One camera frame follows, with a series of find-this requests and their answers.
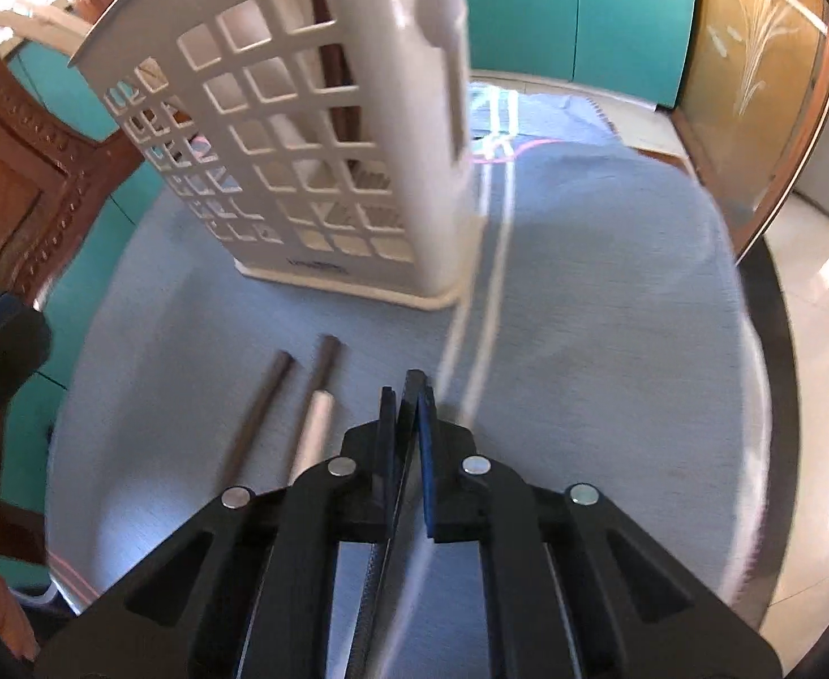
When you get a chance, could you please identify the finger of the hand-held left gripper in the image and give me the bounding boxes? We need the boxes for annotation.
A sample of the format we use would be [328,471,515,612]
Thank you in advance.
[0,290,52,441]

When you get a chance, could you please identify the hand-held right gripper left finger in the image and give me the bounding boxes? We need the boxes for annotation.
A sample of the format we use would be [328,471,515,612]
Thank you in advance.
[32,385,397,679]

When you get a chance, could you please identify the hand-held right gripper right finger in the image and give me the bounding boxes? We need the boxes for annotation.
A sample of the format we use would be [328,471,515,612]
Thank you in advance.
[406,369,784,679]

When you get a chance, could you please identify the brown chopstick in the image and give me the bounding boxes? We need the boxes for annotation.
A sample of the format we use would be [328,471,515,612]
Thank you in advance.
[315,42,362,171]
[220,352,295,489]
[301,334,345,404]

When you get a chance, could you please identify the black chopstick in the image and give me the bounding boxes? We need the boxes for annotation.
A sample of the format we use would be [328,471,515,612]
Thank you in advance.
[349,371,419,679]

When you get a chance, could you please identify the white plastic chopstick basket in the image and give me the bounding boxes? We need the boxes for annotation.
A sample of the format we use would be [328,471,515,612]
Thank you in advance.
[67,0,489,312]

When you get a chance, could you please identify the carved wooden chair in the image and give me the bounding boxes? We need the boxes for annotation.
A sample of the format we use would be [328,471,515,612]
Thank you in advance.
[0,0,148,662]

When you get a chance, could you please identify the blue striped cloth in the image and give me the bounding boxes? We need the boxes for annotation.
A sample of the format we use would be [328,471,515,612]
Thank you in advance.
[45,88,772,679]

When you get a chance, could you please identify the teal base cabinets under stove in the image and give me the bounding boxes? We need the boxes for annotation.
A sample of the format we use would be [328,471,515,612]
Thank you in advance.
[457,0,702,110]

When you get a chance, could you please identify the painted glass door wooden frame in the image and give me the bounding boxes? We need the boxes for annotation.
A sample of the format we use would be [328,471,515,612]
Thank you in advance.
[672,0,829,263]

